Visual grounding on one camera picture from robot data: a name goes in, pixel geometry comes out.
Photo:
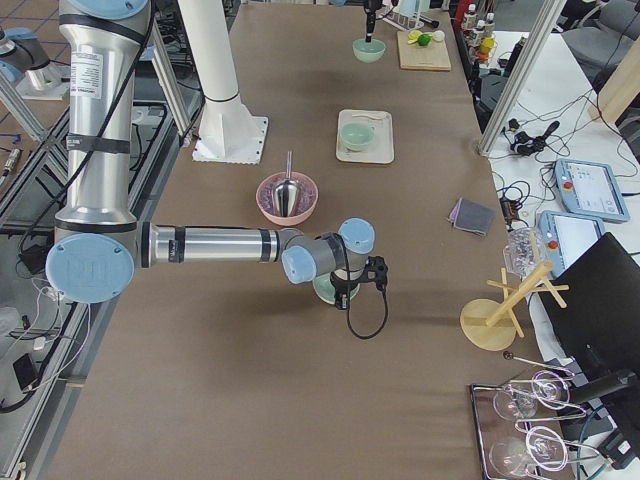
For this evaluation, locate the teach pendant tablet far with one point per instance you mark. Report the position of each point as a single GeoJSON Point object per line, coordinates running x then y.
{"type": "Point", "coordinates": [590, 188]}

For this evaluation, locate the black monitor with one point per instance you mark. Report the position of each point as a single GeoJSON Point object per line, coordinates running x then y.
{"type": "Point", "coordinates": [599, 327]}

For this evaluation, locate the beige serving tray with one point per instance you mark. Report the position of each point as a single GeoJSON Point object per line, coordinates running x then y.
{"type": "Point", "coordinates": [381, 151]}

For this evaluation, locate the wooden cutting board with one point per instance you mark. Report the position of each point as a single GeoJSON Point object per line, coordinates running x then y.
{"type": "Point", "coordinates": [433, 57]}

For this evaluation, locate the grey folded cloth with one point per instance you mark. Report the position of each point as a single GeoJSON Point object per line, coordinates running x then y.
{"type": "Point", "coordinates": [471, 217]}

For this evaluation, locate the green bowl on tray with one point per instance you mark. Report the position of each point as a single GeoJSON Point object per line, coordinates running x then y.
{"type": "Point", "coordinates": [356, 136]}

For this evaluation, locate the white ceramic spoon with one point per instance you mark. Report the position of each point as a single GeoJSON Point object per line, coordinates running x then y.
{"type": "Point", "coordinates": [376, 116]}

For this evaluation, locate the wine glass near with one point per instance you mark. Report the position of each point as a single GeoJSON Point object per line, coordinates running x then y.
{"type": "Point", "coordinates": [540, 452]}

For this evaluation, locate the green bowl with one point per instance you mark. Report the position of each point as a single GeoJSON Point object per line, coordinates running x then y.
{"type": "Point", "coordinates": [356, 136]}
{"type": "Point", "coordinates": [368, 52]}
{"type": "Point", "coordinates": [324, 289]}

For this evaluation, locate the wine glass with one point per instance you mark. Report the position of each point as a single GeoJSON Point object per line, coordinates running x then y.
{"type": "Point", "coordinates": [520, 399]}
{"type": "Point", "coordinates": [540, 452]}

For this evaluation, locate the teach pendant tablet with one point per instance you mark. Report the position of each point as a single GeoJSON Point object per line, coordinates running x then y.
{"type": "Point", "coordinates": [566, 237]}
{"type": "Point", "coordinates": [590, 188]}

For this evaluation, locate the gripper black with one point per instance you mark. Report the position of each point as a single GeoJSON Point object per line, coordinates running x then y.
{"type": "Point", "coordinates": [342, 288]}
{"type": "Point", "coordinates": [370, 22]}

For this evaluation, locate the metal ice scoop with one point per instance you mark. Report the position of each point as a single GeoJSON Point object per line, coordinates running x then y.
{"type": "Point", "coordinates": [286, 193]}

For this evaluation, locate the white camera pole stand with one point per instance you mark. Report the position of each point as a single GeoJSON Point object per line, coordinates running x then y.
{"type": "Point", "coordinates": [228, 132]}

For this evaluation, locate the aluminium frame post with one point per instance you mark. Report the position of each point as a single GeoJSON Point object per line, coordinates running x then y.
{"type": "Point", "coordinates": [527, 59]}

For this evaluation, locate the wine glass far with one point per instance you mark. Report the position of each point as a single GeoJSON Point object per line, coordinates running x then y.
{"type": "Point", "coordinates": [520, 399]}

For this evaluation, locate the wooden mug tree stand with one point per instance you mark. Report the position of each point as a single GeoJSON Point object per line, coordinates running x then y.
{"type": "Point", "coordinates": [492, 325]}

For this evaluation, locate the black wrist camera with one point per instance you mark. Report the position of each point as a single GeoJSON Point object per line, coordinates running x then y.
{"type": "Point", "coordinates": [375, 271]}

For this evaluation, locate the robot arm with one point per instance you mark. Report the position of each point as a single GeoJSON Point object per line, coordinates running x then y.
{"type": "Point", "coordinates": [99, 242]}

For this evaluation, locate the teach pendant tablet near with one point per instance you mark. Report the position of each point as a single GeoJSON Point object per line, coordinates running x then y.
{"type": "Point", "coordinates": [566, 237]}

